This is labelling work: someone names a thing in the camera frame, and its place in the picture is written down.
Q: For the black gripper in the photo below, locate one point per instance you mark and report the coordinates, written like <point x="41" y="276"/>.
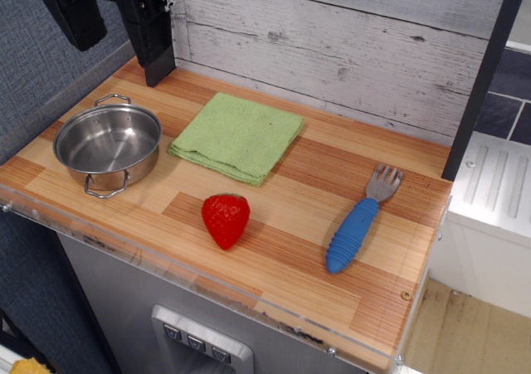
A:
<point x="147" y="22"/>

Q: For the stainless steel pot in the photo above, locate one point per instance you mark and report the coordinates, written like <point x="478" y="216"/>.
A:
<point x="110" y="146"/>

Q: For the green folded cloth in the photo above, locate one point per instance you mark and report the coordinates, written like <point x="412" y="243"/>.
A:
<point x="237" y="138"/>

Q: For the red plastic strawberry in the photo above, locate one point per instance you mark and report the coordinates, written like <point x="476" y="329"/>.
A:
<point x="226" y="216"/>

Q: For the grey toy fridge cabinet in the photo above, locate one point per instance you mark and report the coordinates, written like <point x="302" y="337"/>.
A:
<point x="154" y="325"/>

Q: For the yellow object at corner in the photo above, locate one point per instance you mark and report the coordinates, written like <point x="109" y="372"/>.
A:
<point x="29" y="366"/>

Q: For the white ribbed sink unit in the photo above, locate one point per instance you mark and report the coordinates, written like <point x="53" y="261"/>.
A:
<point x="483" y="245"/>

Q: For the blue handled fork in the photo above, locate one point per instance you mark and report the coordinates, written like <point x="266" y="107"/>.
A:
<point x="349" y="237"/>

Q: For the black vertical post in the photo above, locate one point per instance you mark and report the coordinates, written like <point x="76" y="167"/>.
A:
<point x="503" y="26"/>

